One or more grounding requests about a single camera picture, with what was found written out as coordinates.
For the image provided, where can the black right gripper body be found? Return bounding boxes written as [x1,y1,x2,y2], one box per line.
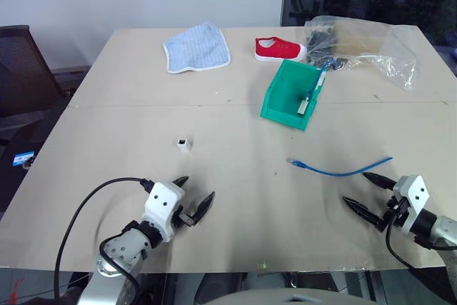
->
[382,192,412,231]

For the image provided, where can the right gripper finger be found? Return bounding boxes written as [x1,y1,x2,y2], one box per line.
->
[342,196,388,232]
[363,172,396,192]

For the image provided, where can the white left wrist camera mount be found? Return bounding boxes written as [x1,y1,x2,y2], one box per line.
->
[143,181,186,243]

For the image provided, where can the black parts in bag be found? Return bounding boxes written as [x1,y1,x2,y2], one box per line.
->
[306,20,349,70]

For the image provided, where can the clear plastic bag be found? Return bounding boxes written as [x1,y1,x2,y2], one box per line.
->
[303,15,420,92]

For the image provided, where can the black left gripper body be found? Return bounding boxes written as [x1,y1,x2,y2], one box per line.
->
[171,206,199,235]

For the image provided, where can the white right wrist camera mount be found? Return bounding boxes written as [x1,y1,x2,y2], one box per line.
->
[392,174,430,236]

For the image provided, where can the black office chair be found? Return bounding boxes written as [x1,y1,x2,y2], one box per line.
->
[0,24,68,149]

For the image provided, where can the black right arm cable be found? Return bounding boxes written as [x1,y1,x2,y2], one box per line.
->
[384,222,457,271]

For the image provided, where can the blue striped cloth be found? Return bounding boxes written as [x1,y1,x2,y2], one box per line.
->
[162,21,232,75]

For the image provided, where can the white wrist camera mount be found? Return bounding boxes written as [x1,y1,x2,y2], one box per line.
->
[143,181,186,243]
[392,174,430,236]

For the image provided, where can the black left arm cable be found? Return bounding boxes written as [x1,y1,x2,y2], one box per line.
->
[54,176,155,305]

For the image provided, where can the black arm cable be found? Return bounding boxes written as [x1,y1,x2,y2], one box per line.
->
[384,222,457,271]
[54,176,155,305]

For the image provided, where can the green plastic bin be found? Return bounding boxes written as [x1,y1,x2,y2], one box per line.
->
[259,59,328,131]

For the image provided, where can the red canvas shoe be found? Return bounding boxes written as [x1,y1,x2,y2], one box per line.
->
[253,36,308,63]

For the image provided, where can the blue label sticker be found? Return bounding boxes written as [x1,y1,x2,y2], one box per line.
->
[13,151,35,167]

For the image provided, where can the blue Ethernet cable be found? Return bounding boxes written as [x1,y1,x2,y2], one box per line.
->
[286,156,394,178]

